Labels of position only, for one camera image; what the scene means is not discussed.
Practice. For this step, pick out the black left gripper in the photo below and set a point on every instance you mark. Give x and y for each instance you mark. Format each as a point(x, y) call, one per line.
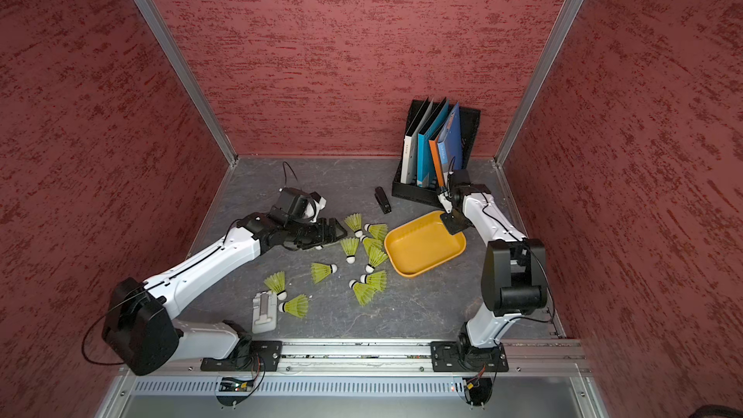
point(322, 238)

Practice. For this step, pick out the yellow shuttlecock three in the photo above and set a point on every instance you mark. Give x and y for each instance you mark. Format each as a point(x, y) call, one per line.
point(350, 247)

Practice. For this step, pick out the yellow shuttlecock six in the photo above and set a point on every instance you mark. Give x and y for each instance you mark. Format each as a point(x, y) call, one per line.
point(321, 271)

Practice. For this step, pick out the yellow shuttlecock one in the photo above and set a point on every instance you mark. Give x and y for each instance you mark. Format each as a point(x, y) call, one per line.
point(355, 224)

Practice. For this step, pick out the yellow shuttlecock four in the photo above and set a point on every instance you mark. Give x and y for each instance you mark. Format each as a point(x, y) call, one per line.
point(371, 243)

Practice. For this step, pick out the yellow shuttlecock two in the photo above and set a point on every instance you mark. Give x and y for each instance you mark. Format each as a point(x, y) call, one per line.
point(377, 231)

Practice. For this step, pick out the yellow plastic storage box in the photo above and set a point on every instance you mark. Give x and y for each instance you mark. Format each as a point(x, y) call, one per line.
point(422, 244)

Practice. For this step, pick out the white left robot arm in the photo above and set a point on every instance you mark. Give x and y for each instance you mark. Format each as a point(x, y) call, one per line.
point(142, 325)

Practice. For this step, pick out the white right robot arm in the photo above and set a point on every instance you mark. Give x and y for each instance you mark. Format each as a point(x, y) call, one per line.
point(513, 282)

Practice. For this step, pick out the teal book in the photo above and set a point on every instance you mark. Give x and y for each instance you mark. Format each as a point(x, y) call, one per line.
point(424, 160)

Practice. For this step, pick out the blue folder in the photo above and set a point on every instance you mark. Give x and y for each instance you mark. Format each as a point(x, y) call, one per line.
point(449, 142)

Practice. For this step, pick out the orange spine book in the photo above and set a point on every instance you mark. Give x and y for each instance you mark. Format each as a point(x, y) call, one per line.
point(437, 163)

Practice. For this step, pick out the white book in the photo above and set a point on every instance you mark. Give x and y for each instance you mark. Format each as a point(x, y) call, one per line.
point(420, 111)

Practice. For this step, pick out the yellow shuttlecock five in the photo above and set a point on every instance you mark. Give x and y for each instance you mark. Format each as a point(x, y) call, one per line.
point(376, 257)

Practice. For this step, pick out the yellow shuttlecock nine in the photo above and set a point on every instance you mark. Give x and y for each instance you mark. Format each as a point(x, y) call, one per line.
point(276, 282)

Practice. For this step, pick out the black file holder rack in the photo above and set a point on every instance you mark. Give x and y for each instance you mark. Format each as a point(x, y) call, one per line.
point(470, 121)

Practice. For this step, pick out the yellow shuttlecock eight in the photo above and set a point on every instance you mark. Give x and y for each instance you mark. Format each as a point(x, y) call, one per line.
point(364, 293)

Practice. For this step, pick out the yellow shuttlecock seven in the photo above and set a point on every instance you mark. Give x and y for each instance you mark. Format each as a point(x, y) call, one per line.
point(376, 280)

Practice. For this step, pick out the yellow shuttlecock ten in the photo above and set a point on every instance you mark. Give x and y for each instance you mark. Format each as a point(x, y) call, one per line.
point(297, 307)

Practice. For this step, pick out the grey white stapler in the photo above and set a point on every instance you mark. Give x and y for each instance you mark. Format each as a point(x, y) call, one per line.
point(265, 312)

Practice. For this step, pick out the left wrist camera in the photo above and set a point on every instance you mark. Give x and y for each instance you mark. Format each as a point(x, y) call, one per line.
point(296, 206)

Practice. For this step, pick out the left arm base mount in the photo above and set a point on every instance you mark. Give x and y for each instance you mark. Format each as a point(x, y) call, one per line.
point(248, 356)

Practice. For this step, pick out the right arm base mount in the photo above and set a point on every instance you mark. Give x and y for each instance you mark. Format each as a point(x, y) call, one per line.
point(455, 357)

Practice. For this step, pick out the right aluminium corner post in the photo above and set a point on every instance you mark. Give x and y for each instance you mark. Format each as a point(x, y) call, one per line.
point(561, 28)

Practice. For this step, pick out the aluminium corner post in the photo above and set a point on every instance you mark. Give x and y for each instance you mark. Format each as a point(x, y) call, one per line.
point(561, 28)
point(156, 23)

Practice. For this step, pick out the left aluminium corner post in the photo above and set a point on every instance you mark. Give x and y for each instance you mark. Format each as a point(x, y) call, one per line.
point(156, 23)

